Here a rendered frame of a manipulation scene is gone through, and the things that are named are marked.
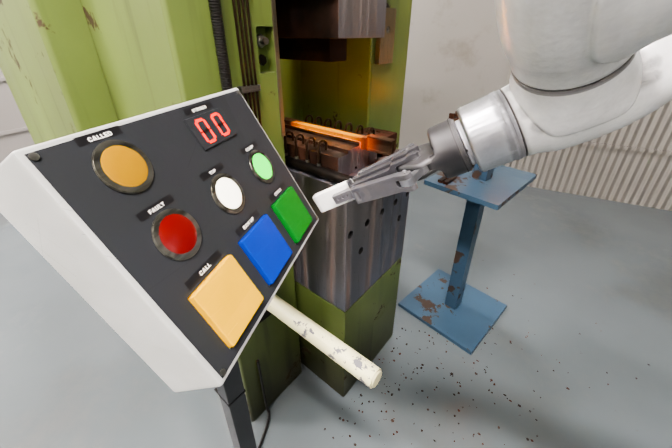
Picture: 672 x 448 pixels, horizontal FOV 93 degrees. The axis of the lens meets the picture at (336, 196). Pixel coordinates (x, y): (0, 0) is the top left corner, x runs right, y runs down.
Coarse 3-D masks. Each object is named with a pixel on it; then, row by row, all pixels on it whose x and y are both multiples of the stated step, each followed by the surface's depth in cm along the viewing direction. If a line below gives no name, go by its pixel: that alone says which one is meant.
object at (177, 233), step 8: (168, 216) 34; (176, 216) 34; (184, 216) 35; (160, 224) 33; (168, 224) 33; (176, 224) 34; (184, 224) 35; (192, 224) 36; (160, 232) 32; (168, 232) 33; (176, 232) 34; (184, 232) 34; (192, 232) 35; (168, 240) 33; (176, 240) 33; (184, 240) 34; (192, 240) 35; (168, 248) 32; (176, 248) 33; (184, 248) 34; (192, 248) 35
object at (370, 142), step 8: (312, 128) 104; (320, 128) 102; (328, 128) 102; (344, 136) 96; (352, 136) 94; (360, 136) 94; (368, 136) 91; (376, 136) 90; (368, 144) 92; (376, 144) 91; (384, 144) 89; (392, 144) 87; (376, 152) 91; (384, 152) 90; (392, 152) 89
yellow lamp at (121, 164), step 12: (108, 156) 30; (120, 156) 31; (132, 156) 32; (108, 168) 30; (120, 168) 31; (132, 168) 32; (144, 168) 33; (120, 180) 31; (132, 180) 32; (144, 180) 33
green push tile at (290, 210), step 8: (288, 192) 54; (280, 200) 51; (288, 200) 53; (296, 200) 55; (272, 208) 50; (280, 208) 50; (288, 208) 52; (296, 208) 54; (304, 208) 57; (280, 216) 50; (288, 216) 52; (296, 216) 54; (304, 216) 56; (288, 224) 51; (296, 224) 53; (304, 224) 55; (288, 232) 51; (296, 232) 52; (304, 232) 54; (296, 240) 52
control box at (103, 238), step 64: (128, 128) 34; (192, 128) 41; (256, 128) 54; (0, 192) 27; (64, 192) 27; (128, 192) 31; (192, 192) 38; (256, 192) 48; (64, 256) 29; (128, 256) 29; (192, 256) 35; (128, 320) 31; (192, 320) 32; (256, 320) 39; (192, 384) 34
